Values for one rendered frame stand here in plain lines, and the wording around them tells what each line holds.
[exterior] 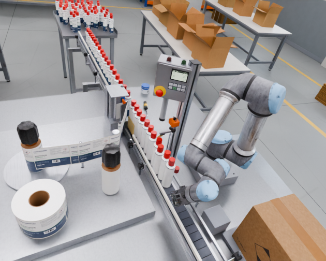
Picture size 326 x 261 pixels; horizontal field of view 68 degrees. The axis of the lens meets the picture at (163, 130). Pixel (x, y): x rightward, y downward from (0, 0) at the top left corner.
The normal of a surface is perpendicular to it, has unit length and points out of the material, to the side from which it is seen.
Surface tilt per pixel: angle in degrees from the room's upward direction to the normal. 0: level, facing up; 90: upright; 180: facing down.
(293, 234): 0
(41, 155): 90
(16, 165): 0
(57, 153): 90
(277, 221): 0
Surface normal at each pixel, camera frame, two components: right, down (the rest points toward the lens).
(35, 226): 0.12, 0.66
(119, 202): 0.15, -0.75
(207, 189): 0.35, -0.33
